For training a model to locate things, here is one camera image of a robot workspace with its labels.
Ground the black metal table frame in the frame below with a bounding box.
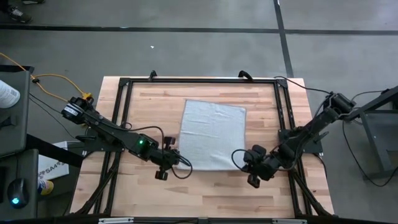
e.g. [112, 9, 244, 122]
[70, 77, 335, 218]

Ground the silver table bracket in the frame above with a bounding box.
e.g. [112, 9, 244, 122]
[98, 217, 134, 224]
[272, 218, 308, 224]

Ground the yellow extension cable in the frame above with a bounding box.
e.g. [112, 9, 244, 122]
[0, 52, 94, 103]

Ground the grey side desk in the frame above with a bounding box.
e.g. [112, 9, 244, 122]
[0, 64, 35, 158]

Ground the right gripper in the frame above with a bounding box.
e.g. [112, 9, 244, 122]
[241, 144, 281, 189]

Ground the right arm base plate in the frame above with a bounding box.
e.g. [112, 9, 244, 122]
[278, 129, 324, 156]

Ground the black metal stand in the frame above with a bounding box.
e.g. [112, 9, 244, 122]
[343, 85, 398, 180]

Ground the white printed box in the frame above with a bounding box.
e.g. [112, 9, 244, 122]
[37, 141, 71, 181]

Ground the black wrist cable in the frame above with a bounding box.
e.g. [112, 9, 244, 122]
[124, 123, 193, 180]
[231, 148, 249, 170]

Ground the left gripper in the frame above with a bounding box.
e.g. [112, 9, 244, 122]
[152, 136, 189, 181]

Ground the person's dark shoe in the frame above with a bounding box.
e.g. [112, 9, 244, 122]
[7, 5, 34, 24]

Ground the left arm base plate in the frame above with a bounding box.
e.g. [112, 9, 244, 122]
[75, 127, 125, 156]

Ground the white labelled bottle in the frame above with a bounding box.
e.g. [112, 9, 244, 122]
[0, 80, 21, 110]

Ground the dark mouse desk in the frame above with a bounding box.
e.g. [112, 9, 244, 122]
[0, 148, 40, 220]

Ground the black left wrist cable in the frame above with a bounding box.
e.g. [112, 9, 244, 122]
[124, 123, 193, 180]

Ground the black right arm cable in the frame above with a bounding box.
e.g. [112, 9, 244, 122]
[274, 75, 333, 95]

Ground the black floor cable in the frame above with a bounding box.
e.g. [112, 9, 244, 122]
[341, 90, 398, 187]

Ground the large black frame clamp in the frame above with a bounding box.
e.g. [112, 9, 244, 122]
[238, 70, 254, 82]

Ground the black computer mouse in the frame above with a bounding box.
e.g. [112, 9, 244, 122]
[7, 177, 30, 209]

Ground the black diagonal bar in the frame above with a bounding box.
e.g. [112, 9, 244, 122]
[26, 133, 85, 169]

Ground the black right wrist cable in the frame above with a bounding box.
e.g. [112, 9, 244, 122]
[231, 148, 249, 170]

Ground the yellow shoe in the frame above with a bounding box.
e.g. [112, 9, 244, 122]
[37, 179, 55, 196]

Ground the grey microfiber towel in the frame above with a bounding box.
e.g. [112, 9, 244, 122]
[176, 99, 248, 171]

